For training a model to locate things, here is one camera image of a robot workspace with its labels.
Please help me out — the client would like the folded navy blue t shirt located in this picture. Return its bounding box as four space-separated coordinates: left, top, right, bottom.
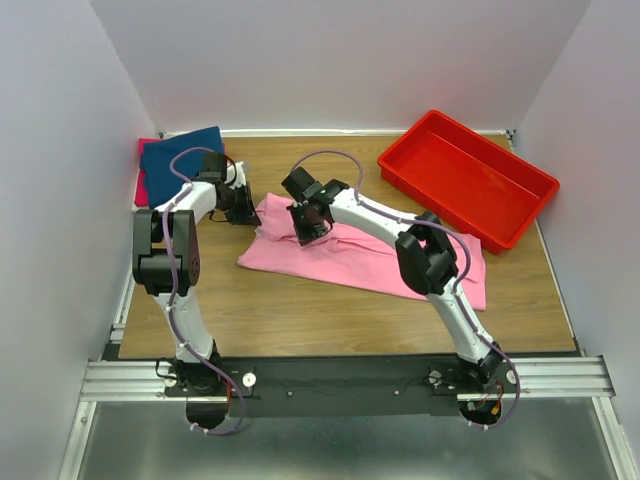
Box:
139 125 226 210

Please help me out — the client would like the folded magenta t shirt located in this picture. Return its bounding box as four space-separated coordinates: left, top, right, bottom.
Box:
133 138 158 207

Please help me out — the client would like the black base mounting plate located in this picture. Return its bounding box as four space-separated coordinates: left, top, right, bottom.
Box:
157 354 516 425

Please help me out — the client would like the folded white t shirt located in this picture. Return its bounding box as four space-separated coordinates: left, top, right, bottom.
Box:
132 170 148 211

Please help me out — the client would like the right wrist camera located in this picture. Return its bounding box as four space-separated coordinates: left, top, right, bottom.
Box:
281 167 323 203

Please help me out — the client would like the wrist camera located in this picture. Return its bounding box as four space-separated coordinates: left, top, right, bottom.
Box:
195 152 246 188
281 167 323 203

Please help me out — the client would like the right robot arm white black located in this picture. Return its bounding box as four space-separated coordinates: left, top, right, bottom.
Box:
282 169 503 392

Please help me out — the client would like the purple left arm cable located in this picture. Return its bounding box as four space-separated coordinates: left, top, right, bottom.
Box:
163 146 246 437

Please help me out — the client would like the aluminium frame rail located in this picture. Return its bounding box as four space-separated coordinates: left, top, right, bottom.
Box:
80 355 614 402

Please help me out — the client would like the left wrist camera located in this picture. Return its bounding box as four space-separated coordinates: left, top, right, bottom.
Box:
195 152 246 188

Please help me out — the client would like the red plastic bin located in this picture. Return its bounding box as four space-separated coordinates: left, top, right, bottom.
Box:
378 110 560 254

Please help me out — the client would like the pink polo shirt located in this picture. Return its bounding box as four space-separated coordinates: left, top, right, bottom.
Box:
236 192 488 312

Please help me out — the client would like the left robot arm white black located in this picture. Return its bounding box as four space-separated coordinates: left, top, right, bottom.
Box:
132 181 261 395

